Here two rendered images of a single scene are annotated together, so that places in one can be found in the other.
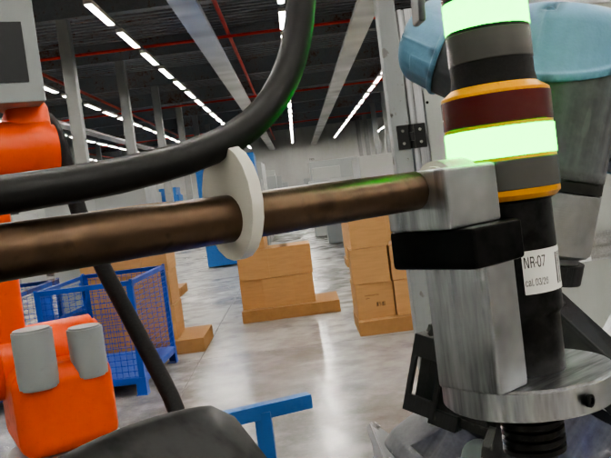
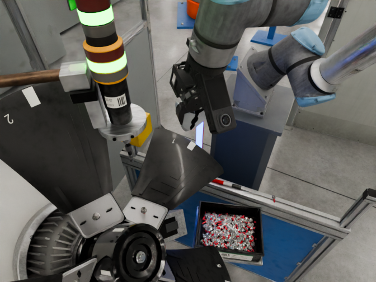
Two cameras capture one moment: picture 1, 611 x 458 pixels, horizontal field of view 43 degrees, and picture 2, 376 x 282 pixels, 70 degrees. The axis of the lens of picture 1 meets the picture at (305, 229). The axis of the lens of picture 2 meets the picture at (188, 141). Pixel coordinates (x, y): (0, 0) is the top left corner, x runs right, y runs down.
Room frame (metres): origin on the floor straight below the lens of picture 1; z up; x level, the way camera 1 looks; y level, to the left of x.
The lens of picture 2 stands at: (0.11, -0.30, 1.72)
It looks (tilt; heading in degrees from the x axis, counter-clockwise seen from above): 47 degrees down; 27
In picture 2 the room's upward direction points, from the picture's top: straight up
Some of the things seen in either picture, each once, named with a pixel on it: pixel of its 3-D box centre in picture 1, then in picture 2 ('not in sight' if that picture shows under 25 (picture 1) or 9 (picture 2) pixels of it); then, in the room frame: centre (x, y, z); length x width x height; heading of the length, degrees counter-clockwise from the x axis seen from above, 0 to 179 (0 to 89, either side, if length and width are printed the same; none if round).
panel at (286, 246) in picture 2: not in sight; (215, 230); (0.68, -0.15, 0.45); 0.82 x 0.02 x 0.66; 95
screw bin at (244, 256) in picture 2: not in sight; (228, 230); (0.53, -0.24, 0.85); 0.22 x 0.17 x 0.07; 110
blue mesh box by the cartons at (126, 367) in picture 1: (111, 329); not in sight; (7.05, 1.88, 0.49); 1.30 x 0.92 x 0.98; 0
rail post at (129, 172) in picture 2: not in sight; (140, 206); (0.64, 0.28, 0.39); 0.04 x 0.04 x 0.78; 5
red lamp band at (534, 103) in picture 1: (495, 111); (104, 47); (0.32, -0.08, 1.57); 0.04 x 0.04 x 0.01
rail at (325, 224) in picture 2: not in sight; (222, 189); (0.68, -0.15, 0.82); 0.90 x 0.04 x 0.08; 95
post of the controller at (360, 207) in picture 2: not in sight; (357, 210); (0.72, -0.58, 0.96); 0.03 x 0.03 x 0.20; 5
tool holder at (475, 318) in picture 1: (501, 283); (108, 98); (0.31, -0.08, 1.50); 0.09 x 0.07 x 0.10; 130
